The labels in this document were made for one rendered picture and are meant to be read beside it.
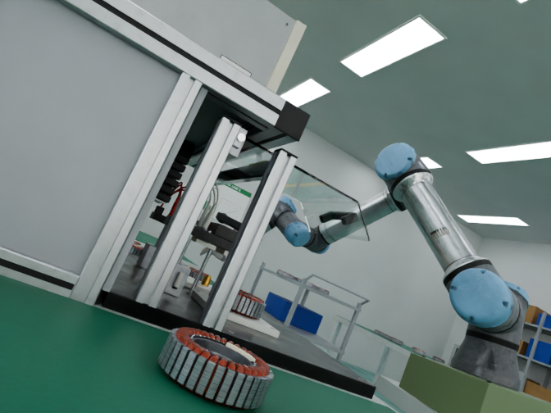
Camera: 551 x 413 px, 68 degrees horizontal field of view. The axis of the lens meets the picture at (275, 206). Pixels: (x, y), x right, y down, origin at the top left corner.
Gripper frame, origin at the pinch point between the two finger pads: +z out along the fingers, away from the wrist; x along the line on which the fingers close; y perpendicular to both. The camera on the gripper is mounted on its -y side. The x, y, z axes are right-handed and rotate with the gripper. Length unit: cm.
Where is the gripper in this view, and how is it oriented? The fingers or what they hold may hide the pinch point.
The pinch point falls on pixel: (201, 255)
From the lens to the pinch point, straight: 141.0
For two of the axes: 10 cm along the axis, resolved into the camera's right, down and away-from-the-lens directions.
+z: -8.3, 5.4, -1.4
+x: -0.4, 1.8, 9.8
